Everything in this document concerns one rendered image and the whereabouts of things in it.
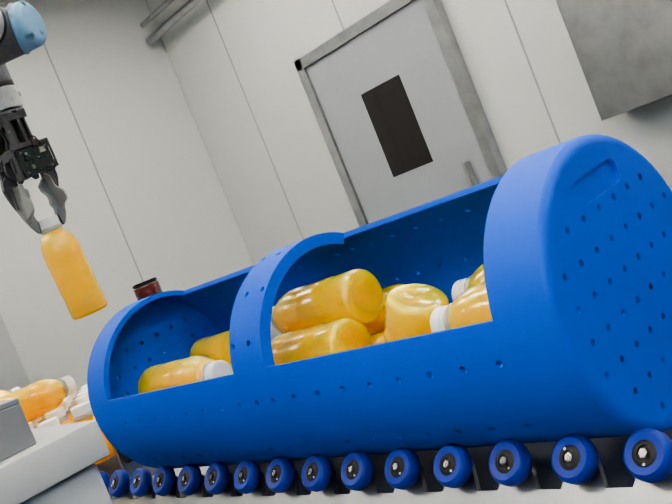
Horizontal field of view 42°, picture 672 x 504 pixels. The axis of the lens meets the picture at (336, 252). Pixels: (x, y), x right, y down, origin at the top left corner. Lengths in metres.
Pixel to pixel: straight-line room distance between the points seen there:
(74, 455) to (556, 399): 0.47
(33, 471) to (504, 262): 0.49
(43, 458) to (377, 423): 0.34
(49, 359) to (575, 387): 5.39
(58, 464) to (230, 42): 5.60
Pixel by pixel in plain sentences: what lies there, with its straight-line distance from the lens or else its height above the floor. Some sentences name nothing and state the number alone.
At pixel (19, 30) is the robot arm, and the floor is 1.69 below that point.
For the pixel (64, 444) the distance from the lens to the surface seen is 0.91.
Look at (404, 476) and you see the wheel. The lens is 0.97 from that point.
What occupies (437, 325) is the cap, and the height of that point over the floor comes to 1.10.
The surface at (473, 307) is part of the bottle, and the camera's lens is 0.86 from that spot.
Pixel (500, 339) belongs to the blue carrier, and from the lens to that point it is 0.77.
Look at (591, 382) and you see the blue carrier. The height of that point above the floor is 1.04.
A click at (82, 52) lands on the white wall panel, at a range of 6.70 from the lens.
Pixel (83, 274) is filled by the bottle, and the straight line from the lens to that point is 1.62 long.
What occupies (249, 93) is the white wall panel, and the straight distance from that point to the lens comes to 6.32.
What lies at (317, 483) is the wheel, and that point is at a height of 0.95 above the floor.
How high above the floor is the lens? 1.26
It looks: 3 degrees down
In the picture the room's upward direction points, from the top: 22 degrees counter-clockwise
